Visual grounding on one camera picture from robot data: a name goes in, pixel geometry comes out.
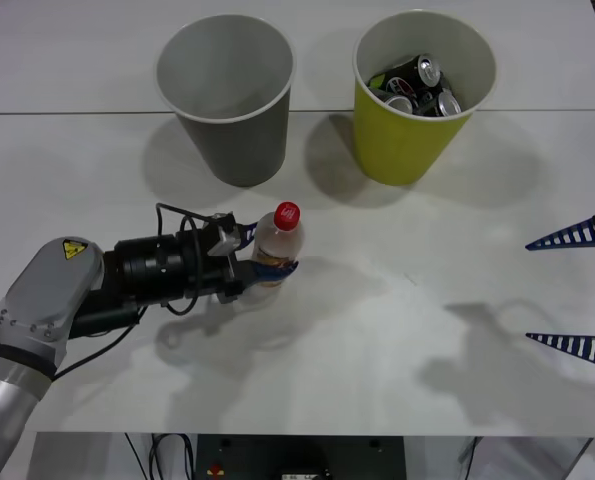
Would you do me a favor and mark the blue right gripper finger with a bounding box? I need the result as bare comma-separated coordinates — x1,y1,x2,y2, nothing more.
524,331,595,374
524,206,595,252

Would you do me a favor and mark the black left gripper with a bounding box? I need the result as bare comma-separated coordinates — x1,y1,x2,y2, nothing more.
195,221,301,305

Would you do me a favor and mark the clear bottle with red cap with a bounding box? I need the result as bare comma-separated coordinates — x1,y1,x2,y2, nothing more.
249,200,308,292

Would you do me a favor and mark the grey plastic bin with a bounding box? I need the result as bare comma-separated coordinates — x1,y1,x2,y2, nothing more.
155,13,297,189

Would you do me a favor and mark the yellow-green plastic bin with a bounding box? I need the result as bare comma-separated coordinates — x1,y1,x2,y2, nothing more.
352,9,498,187

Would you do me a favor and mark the black robot torso base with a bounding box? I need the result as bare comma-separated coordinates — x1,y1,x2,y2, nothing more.
195,433,404,480

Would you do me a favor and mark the black can with red print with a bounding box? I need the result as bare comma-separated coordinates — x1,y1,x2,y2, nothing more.
382,52,444,95

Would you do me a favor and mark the black cable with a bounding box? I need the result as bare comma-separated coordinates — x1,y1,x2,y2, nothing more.
457,435,480,467
124,432,196,480

